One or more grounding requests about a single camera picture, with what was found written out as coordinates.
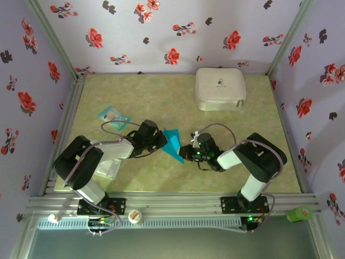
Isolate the light blue snack packet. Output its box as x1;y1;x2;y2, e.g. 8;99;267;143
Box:
97;105;132;132

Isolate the aluminium corner post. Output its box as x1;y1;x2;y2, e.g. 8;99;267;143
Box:
265;0;316;76
25;0;81;79

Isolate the green plastic bottle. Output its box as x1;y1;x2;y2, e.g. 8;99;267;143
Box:
285;206;314;223

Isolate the teal cloth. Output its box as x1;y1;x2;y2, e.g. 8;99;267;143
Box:
161;128;185;165

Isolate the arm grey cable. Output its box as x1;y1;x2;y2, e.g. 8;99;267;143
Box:
61;120;141;235
201;123;285;233

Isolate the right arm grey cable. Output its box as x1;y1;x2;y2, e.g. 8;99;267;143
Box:
201;123;285;233

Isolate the left arm grey cable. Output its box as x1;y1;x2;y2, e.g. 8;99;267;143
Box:
61;120;141;235

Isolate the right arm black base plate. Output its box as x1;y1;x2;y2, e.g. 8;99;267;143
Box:
220;196;270;214

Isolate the long aluminium frame rail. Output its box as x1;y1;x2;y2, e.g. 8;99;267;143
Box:
26;192;323;216

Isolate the aluminium side rail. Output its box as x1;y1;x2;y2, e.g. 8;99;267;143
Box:
39;74;87;196

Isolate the clear plastic box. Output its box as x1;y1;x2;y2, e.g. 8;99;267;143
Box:
95;158;121;180

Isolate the white round cap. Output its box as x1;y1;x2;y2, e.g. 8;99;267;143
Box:
127;209;143;224

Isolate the white zippered pouch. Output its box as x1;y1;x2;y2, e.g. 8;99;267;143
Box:
195;67;247;112

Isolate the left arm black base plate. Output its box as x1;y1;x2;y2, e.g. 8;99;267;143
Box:
77;197;127;216

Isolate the grey slotted cable duct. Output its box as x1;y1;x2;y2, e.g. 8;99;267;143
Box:
36;217;242;230

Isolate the thin black cable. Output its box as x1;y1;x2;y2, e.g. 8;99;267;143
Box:
195;160;216;172
130;149;154;160

